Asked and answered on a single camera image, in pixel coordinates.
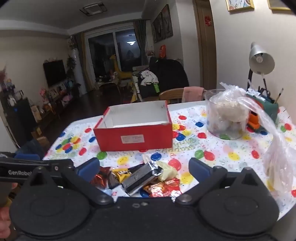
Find pencil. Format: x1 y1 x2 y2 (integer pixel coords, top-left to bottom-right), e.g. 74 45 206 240
274 88 284 103

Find yellow giraffe toy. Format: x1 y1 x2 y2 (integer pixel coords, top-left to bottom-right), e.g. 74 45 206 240
110 54 132 81

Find silver black snack packet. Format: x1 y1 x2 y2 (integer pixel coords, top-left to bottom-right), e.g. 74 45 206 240
121 162 164 197

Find silver desk lamp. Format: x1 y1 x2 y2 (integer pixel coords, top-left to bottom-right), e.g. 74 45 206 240
247 42 275 93

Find dark tall cabinet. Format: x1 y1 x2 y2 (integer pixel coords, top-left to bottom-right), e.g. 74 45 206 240
0 89 38 152

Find red white snack packet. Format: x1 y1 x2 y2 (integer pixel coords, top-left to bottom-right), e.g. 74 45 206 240
143 182 173 197

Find glass sliding door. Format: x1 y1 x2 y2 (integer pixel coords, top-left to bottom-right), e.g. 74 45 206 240
88 29 142 90

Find black bag with clutter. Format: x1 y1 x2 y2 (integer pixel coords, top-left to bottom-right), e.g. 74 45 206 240
149 57 189 90

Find orange brown snack packet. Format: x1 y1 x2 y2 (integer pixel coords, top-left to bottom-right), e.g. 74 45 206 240
91 166 111 188

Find dark brown snack packet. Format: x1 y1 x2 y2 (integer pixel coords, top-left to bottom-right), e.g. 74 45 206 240
107 173 121 189

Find black pen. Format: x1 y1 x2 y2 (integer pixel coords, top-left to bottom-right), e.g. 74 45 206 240
262 77 270 96

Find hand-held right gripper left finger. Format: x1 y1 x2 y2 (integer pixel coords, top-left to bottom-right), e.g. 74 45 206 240
22 158 114 206

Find orange toy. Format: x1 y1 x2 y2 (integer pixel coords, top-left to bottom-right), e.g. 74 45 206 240
246 111 262 132

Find blue jeans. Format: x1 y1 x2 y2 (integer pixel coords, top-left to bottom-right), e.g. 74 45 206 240
15 138 47 160

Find clear plastic tub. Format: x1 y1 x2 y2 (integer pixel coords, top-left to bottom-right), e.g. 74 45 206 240
205 89 251 140

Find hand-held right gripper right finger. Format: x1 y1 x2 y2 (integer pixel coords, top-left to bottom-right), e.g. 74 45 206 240
174 158 266 205

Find coffee table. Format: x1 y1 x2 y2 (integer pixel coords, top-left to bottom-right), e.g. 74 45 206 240
98 80 121 93

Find balloon printed tablecloth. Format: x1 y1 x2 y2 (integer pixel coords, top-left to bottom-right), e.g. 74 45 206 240
43 105 296 220

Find wooden door frame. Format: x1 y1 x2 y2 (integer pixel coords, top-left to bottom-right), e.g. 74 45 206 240
193 0 216 91

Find dark framed wall picture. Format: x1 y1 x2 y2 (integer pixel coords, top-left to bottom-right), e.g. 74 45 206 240
151 13 166 43
161 4 174 39

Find clear plastic bag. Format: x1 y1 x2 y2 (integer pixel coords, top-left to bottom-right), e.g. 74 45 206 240
218 82 296 193

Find green pen holder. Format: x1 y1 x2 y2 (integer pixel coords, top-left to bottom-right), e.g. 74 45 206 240
246 89 279 123

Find white garment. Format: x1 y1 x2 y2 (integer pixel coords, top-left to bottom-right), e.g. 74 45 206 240
140 70 159 87

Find person's left hand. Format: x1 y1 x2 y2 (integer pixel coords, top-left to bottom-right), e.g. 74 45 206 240
0 205 11 235

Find red cardboard box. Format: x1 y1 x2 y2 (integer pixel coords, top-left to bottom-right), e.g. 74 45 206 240
93 100 173 152

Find pale yellow snack packet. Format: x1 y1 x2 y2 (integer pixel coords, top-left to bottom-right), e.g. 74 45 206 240
156 161 179 181

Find grey curtain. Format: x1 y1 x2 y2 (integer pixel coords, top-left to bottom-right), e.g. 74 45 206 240
76 32 89 92
133 20 148 66

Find pink cloth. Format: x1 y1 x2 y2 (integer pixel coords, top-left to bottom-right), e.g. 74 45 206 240
181 86 205 103

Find black television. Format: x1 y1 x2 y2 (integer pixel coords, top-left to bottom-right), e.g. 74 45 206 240
43 60 66 87

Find low television cabinet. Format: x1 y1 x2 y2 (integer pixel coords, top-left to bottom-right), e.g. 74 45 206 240
35 88 81 123

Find gold framed picture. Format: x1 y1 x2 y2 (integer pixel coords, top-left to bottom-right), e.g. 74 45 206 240
267 0 292 10
225 0 255 11

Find white tower air conditioner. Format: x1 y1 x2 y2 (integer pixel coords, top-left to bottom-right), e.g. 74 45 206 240
70 47 86 94

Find ceiling air vent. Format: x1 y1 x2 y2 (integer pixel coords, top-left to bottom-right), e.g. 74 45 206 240
80 2 107 16

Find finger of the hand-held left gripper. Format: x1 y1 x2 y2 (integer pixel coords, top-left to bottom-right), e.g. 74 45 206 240
15 152 41 161
47 158 75 171

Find wooden chair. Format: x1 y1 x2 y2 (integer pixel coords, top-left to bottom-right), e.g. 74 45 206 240
159 88 206 105

